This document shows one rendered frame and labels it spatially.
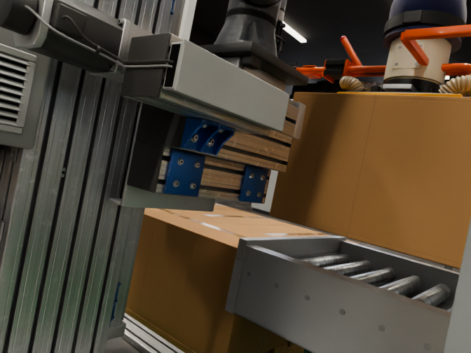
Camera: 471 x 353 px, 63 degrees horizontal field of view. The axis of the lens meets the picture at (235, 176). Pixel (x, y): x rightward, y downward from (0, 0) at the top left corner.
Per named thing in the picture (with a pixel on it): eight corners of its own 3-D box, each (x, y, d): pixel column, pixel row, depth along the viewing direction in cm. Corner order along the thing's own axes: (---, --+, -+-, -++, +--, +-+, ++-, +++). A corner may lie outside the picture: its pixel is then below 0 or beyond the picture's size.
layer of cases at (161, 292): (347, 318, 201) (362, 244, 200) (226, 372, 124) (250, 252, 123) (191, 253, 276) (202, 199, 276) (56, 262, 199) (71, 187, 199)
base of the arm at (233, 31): (249, 48, 76) (258, -1, 76) (196, 52, 86) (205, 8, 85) (288, 72, 88) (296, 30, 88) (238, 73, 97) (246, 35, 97)
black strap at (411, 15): (469, 51, 118) (472, 38, 118) (455, 19, 100) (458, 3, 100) (395, 54, 132) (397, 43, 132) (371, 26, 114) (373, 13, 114)
